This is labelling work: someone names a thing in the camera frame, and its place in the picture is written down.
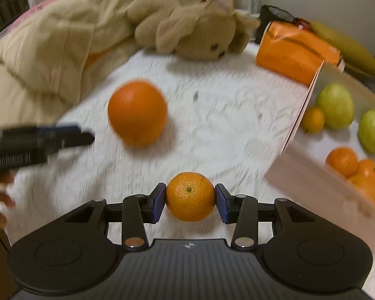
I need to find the white lace tablecloth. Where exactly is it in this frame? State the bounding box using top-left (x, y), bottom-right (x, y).
top-left (0, 41), bottom-right (375, 300)

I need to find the black bag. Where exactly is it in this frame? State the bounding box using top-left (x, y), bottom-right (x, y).
top-left (259, 5), bottom-right (298, 44)

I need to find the beige teddy bear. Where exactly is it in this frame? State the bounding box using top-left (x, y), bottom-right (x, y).
top-left (125, 0), bottom-right (261, 62)

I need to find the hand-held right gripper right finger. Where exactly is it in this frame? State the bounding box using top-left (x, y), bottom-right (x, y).
top-left (215, 184), bottom-right (311, 252)

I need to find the large green guava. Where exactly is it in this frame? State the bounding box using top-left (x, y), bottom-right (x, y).
top-left (316, 83), bottom-right (355, 131)

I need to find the large orange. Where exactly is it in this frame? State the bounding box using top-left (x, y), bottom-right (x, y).
top-left (107, 80), bottom-right (169, 147)

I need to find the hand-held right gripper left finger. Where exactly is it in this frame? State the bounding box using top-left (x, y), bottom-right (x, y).
top-left (64, 182), bottom-right (167, 252)

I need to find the pink cardboard box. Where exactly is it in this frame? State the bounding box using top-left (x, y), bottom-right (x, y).
top-left (264, 59), bottom-right (375, 251)

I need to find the person's left hand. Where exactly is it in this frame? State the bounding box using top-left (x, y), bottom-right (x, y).
top-left (0, 172), bottom-right (17, 230)

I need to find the orange paper bag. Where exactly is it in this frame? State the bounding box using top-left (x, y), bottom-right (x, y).
top-left (256, 21), bottom-right (345, 87)

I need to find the pink cloth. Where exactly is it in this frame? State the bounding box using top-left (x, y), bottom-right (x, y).
top-left (4, 0), bottom-right (58, 36)

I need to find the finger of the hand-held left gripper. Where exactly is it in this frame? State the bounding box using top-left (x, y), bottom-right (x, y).
top-left (46, 125), bottom-right (96, 156)

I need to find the beige blanket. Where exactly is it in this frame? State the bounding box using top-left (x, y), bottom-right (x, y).
top-left (0, 0), bottom-right (151, 129)

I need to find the yellow banana plush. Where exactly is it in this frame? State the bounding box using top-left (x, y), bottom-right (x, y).
top-left (309, 21), bottom-right (375, 77)

